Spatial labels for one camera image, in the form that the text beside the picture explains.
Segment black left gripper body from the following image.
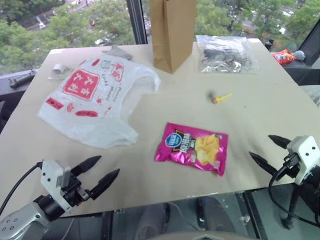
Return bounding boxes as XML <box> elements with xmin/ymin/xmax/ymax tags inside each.
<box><xmin>59</xmin><ymin>172</ymin><xmax>91</xmax><ymax>208</ymax></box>

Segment black tripod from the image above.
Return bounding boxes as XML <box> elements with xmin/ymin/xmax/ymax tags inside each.
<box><xmin>280</xmin><ymin>183</ymin><xmax>320</xmax><ymax>230</ymax></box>

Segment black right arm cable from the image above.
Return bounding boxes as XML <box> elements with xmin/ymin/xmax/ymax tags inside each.
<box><xmin>268</xmin><ymin>163</ymin><xmax>305</xmax><ymax>227</ymax></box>

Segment brown paper bag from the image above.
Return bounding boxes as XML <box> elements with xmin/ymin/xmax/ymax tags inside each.
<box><xmin>149</xmin><ymin>0</ymin><xmax>197</xmax><ymax>75</ymax></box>

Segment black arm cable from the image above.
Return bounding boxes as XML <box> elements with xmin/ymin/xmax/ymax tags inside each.
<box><xmin>268</xmin><ymin>163</ymin><xmax>305</xmax><ymax>227</ymax></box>
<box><xmin>0</xmin><ymin>161</ymin><xmax>43</xmax><ymax>215</ymax></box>

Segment black tool on sill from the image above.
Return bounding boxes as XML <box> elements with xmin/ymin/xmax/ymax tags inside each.
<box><xmin>8</xmin><ymin>69</ymin><xmax>38</xmax><ymax>89</ymax></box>

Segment pink potato chip bag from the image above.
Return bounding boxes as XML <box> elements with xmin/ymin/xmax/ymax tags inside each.
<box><xmin>154</xmin><ymin>122</ymin><xmax>229</xmax><ymax>178</ymax></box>

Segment white red-printed plastic bag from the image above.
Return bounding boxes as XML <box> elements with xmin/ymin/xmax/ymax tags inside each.
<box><xmin>36</xmin><ymin>56</ymin><xmax>161</xmax><ymax>150</ymax></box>

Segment grey plush toy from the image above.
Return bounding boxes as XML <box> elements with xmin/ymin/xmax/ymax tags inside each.
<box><xmin>292</xmin><ymin>49</ymin><xmax>307</xmax><ymax>62</ymax></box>

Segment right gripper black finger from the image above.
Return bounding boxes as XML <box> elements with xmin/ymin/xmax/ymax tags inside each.
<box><xmin>248</xmin><ymin>150</ymin><xmax>279</xmax><ymax>177</ymax></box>
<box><xmin>267</xmin><ymin>134</ymin><xmax>290</xmax><ymax>152</ymax></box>

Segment white paper scrap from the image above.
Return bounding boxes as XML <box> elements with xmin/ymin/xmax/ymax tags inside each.
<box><xmin>47</xmin><ymin>63</ymin><xmax>72</xmax><ymax>81</ymax></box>

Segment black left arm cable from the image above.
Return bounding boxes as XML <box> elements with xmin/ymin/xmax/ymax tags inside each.
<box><xmin>0</xmin><ymin>161</ymin><xmax>43</xmax><ymax>215</ymax></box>

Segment clear zip bag black cables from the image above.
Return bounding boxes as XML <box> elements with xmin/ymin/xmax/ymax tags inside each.
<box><xmin>195</xmin><ymin>34</ymin><xmax>261</xmax><ymax>75</ymax></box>

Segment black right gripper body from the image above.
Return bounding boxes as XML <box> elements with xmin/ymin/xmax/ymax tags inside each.
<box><xmin>281</xmin><ymin>152</ymin><xmax>300</xmax><ymax>178</ymax></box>

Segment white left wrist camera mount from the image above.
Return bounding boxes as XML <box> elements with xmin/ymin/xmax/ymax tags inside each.
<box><xmin>40</xmin><ymin>159</ymin><xmax>73</xmax><ymax>210</ymax></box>

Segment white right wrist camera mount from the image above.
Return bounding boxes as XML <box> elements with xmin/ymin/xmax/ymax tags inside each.
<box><xmin>285</xmin><ymin>135</ymin><xmax>320</xmax><ymax>185</ymax></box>

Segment red snack packet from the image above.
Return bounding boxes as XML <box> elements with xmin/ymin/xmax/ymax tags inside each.
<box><xmin>271</xmin><ymin>48</ymin><xmax>297</xmax><ymax>66</ymax></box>

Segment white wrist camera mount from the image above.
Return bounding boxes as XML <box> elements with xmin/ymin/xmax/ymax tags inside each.
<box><xmin>285</xmin><ymin>135</ymin><xmax>320</xmax><ymax>185</ymax></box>
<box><xmin>40</xmin><ymin>159</ymin><xmax>73</xmax><ymax>210</ymax></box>

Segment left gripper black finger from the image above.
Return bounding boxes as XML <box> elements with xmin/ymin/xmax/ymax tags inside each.
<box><xmin>89</xmin><ymin>168</ymin><xmax>121</xmax><ymax>201</ymax></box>
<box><xmin>70</xmin><ymin>155</ymin><xmax>103</xmax><ymax>176</ymax></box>

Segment lollipop with yellow stick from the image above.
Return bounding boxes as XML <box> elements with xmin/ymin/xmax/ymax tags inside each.
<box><xmin>207</xmin><ymin>90</ymin><xmax>233</xmax><ymax>105</ymax></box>

